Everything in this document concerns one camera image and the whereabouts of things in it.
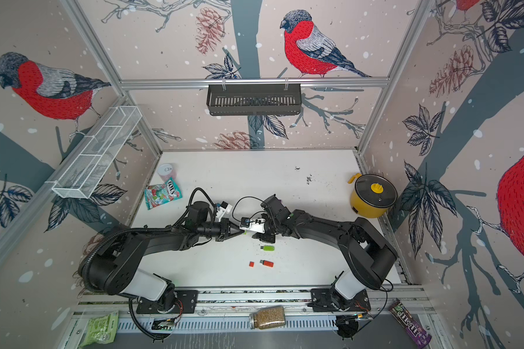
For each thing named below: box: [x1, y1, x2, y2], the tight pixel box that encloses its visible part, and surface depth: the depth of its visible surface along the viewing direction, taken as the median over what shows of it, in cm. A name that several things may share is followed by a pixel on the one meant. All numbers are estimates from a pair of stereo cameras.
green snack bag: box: [80, 310, 120, 348], surface depth 70 cm
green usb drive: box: [259, 245, 276, 252], surface depth 87 cm
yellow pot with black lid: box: [347, 173, 398, 219], surface depth 90 cm
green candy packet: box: [144, 177, 183, 211], surface depth 102 cm
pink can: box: [157, 162, 177, 184], surface depth 109 cm
